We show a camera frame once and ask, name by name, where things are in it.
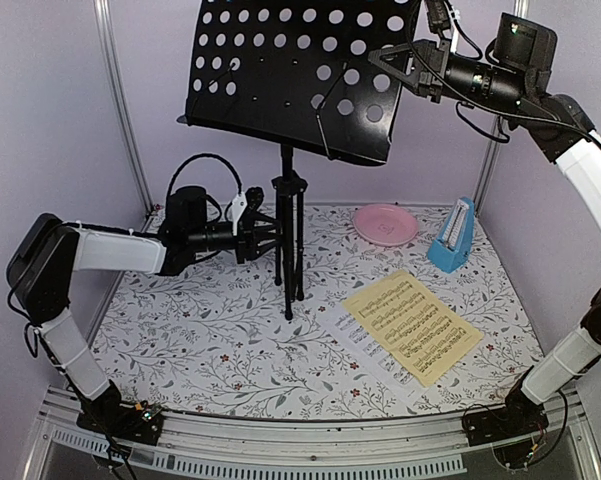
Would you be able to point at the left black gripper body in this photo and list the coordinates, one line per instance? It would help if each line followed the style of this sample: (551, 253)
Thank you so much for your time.
(201, 237)

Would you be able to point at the front aluminium rail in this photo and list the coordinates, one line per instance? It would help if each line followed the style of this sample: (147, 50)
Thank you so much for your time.
(457, 445)

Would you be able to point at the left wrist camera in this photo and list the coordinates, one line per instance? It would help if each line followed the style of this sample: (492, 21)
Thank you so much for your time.
(251, 198)

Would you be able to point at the left aluminium frame post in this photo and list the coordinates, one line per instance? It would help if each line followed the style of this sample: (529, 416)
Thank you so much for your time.
(104, 25)

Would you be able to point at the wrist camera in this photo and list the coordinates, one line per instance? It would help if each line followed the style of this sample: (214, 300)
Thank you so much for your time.
(443, 20)
(251, 198)

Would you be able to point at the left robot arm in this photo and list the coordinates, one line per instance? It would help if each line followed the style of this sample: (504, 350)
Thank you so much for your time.
(41, 271)

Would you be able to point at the blue metronome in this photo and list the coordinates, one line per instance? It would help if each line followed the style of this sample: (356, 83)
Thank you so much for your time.
(451, 247)

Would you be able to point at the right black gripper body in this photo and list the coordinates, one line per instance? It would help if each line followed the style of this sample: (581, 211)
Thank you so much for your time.
(503, 89)

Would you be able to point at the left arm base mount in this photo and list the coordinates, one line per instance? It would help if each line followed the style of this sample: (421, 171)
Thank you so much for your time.
(109, 414)

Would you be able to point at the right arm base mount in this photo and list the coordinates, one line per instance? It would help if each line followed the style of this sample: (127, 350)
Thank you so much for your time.
(517, 416)

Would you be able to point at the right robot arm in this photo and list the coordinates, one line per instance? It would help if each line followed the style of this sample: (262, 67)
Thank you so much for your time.
(568, 139)

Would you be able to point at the pink plate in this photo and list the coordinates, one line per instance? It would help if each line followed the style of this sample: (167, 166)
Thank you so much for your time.
(385, 225)

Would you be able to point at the black music stand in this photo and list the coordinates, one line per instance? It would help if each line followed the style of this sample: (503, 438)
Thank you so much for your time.
(297, 74)

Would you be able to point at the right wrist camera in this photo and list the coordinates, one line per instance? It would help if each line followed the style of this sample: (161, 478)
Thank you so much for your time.
(443, 20)

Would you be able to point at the yellow sheet music page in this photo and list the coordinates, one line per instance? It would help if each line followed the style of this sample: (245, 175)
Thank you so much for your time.
(410, 323)

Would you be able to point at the white sheet music page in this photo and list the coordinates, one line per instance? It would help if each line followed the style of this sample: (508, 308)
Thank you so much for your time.
(350, 334)

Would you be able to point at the floral table mat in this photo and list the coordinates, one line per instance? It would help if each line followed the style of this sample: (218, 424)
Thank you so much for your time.
(215, 339)

